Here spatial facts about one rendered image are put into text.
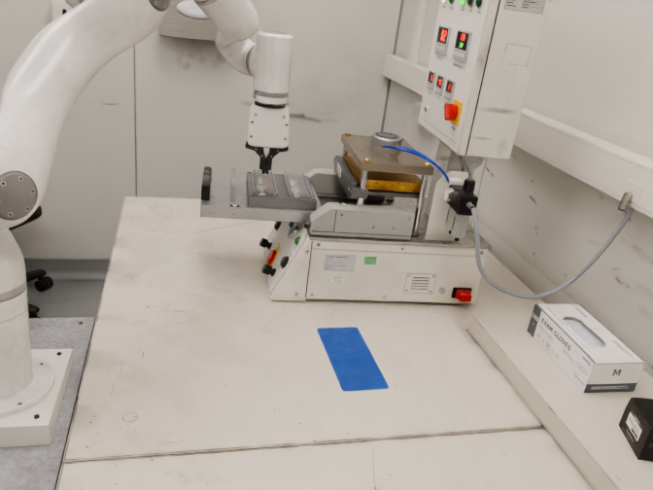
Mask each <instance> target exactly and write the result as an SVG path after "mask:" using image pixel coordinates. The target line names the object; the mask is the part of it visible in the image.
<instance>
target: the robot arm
mask: <svg viewBox="0 0 653 490"><path fill-rule="evenodd" d="M193 1H194V2H195V4H196V5H197V6H198V7H199V8H200V9H201V10H202V12H203V13H204V14H205V15H206V16H207V17H208V18H209V20H211V21H212V22H213V23H214V24H215V25H216V27H217V28H218V29H219V30H218V32H217V36H216V45H217V48H218V50H219V52H220V53H221V55H222V56H223V58H224V59H225V60H226V61H227V62H228V63H229V64H230V65H231V66H232V67H233V68H234V69H235V70H237V71H238V72H240V73H242V74H244V75H248V76H252V77H254V91H252V97H254V98H255V100H256V101H255V102H253V103H252V106H251V109H250V115H249V120H248V129H247V141H246V144H245V147H246V148H247V149H250V150H254V151H255V152H256V153H257V154H258V155H259V157H260V159H259V169H261V172H262V174H268V171H269V170H271V167H272V159H273V158H274V157H275V156H276V155H277V154H279V153H282V152H287V151H288V150H289V147H288V144H289V135H290V110H289V107H288V106H287V105H286V104H287V103H288V99H289V88H290V77H291V67H292V45H293V36H292V35H291V34H288V33H284V32H278V31H260V32H258V34H257V43H253V42H252V41H250V40H249V38H251V37H252V36H253V35H254V34H255V33H256V32H257V31H258V22H259V20H258V13H257V11H256V9H255V7H254V6H253V4H252V3H251V1H250V0H193ZM65 2H66V3H67V4H68V5H69V6H70V7H71V8H73V9H72V10H70V11H69V12H67V13H65V14H64V15H62V16H60V17H58V18H57V19H55V20H54V21H52V22H51V23H49V24H48V25H47V26H45V27H44V28H43V29H42V30H41V31H40V32H39V33H38V34H37V35H36V36H35V37H34V38H33V40H32V41H31V42H30V44H29V45H28V46H27V47H26V49H25V50H24V51H23V53H22V54H21V56H20V57H19V58H18V60H17V62H16V63H15V65H14V66H13V68H12V70H11V72H10V73H9V75H8V77H7V79H6V82H5V84H4V86H3V89H2V94H1V101H0V418H5V417H8V416H11V415H14V414H17V413H20V412H22V411H24V410H26V409H28V408H30V407H32V406H33V405H35V404H37V403H39V402H40V401H41V400H43V399H44V398H45V397H46V396H47V395H48V394H49V393H50V392H51V390H52V388H53V385H54V371H53V368H52V366H51V365H50V364H48V363H47V362H46V361H44V360H42V359H40V358H37V357H34V356H31V344H30V329H29V314H28V300H27V286H26V271H25V263H24V258H23V255H22V252H21V250H20V249H19V247H18V245H17V242H16V240H15V239H14V237H13V235H12V234H11V232H10V230H9V228H12V227H15V226H17V225H19V224H21V223H23V222H24V221H26V220H27V219H28V218H29V217H30V216H31V215H32V214H33V213H34V212H35V211H36V210H37V208H38V207H39V205H40V204H41V202H42V200H43V198H44V195H45V193H46V190H47V188H48V184H49V181H50V177H51V174H52V167H53V162H54V157H55V152H56V147H57V142H58V139H59V135H60V132H61V129H62V127H63V125H64V122H65V120H66V118H67V116H68V114H69V112H70V110H71V108H72V107H73V105H74V104H75V102H76V101H77V99H78V98H79V96H80V95H81V94H82V92H83V91H84V89H85V88H86V86H87V85H88V83H89V82H90V81H91V79H92V78H93V77H94V76H95V74H96V73H97V72H98V71H99V70H100V69H101V68H102V67H103V66H105V65H106V64H107V63H108V62H109V61H111V60H112V59H113V58H115V57H116V56H118V55H119V54H121V53H123V52H125V51H126V50H128V49H129V48H131V47H133V46H134V45H136V44H138V43H139V42H141V41H143V40H144V39H145V38H147V37H148V36H149V35H151V34H152V33H153V32H154V31H155V30H156V29H157V28H158V27H159V26H160V24H161V23H162V22H163V20H164V19H165V17H166V15H167V13H168V11H169V9H170V5H171V0H65ZM263 148H269V153H268V154H267V157H265V153H264V150H263Z"/></svg>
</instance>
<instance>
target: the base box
mask: <svg viewBox="0 0 653 490"><path fill-rule="evenodd" d="M480 279H481V273H480V271H479V269H478V266H477V263H476V258H475V249H473V248H454V247H434V246H415V245H395V244H376V243H357V242H337V241H318V240H310V239H309V236H307V238H306V240H305V241H304V243H303V244H302V246H301V247H300V249H299V251H298V252H297V254H296V255H295V257H294V258H293V260H292V262H291V264H290V265H289V267H288V268H287V270H286V272H285V273H284V275H283V276H282V278H281V279H280V281H279V283H278V284H277V286H276V287H275V289H274V290H273V292H272V294H271V295H270V299H271V300H301V301H306V299H307V298H316V299H347V300H379V301H410V302H440V303H471V304H473V303H474V302H475V299H476V295H477V291H478V287H479V283H480Z"/></svg>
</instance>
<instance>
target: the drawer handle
mask: <svg viewBox="0 0 653 490"><path fill-rule="evenodd" d="M211 181H212V168H211V167H210V166H205V167H204V172H203V179H202V186H201V200H210V187H211Z"/></svg>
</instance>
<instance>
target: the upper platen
mask: <svg viewBox="0 0 653 490"><path fill-rule="evenodd" d="M343 159H344V160H345V162H346V164H347V165H348V167H349V169H350V170H351V172H352V174H353V175H354V177H355V179H356V180H357V182H358V183H357V187H359V186H360V182H361V170H360V169H359V168H358V166H357V165H356V163H355V162H354V160H353V158H352V157H351V156H343ZM420 186H421V179H420V178H419V177H418V176H417V175H416V174H405V173H392V172H379V171H368V176H367V182H366V187H367V189H368V194H367V195H378V196H392V197H408V198H418V195H419V190H420Z"/></svg>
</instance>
